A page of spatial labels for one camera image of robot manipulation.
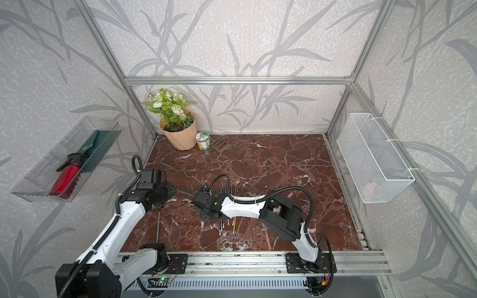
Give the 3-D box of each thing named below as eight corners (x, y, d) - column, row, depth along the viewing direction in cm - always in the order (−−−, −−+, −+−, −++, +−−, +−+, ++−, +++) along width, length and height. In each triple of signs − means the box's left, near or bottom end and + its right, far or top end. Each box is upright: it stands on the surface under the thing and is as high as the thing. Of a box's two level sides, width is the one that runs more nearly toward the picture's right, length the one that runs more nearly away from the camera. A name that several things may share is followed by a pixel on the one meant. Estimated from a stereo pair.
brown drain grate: (210, 146, 117) (210, 143, 115) (219, 139, 121) (219, 136, 119) (221, 153, 113) (220, 150, 111) (229, 145, 117) (229, 142, 115)
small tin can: (197, 150, 114) (194, 141, 108) (199, 140, 119) (197, 131, 113) (210, 150, 114) (207, 141, 108) (212, 140, 120) (209, 131, 113)
